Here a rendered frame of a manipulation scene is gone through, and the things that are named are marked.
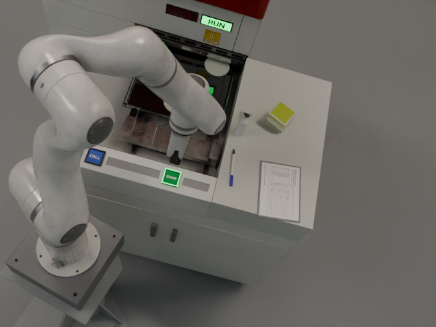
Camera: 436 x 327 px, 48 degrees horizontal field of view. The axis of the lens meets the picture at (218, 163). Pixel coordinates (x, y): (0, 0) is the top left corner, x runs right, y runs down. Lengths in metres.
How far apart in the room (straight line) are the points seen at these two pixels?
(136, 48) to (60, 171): 0.31
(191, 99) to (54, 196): 0.38
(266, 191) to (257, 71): 0.50
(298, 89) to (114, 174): 0.77
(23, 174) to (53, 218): 0.15
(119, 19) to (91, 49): 1.04
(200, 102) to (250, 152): 0.59
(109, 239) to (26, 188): 0.45
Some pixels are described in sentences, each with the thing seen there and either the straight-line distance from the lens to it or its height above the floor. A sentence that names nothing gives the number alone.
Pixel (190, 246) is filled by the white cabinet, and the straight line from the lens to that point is 2.10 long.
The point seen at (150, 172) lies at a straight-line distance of 1.65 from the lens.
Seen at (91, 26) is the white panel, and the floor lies 0.88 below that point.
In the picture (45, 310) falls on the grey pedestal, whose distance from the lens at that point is 2.50.
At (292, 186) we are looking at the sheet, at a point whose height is 0.97.
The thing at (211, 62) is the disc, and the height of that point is 0.90.
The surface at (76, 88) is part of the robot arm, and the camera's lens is 0.89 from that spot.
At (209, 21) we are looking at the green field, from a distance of 1.85.
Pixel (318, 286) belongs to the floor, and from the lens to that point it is 2.69.
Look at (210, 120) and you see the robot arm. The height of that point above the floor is 1.44.
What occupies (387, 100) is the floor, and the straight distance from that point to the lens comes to 3.39.
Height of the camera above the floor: 2.46
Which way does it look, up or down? 62 degrees down
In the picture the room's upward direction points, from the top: 22 degrees clockwise
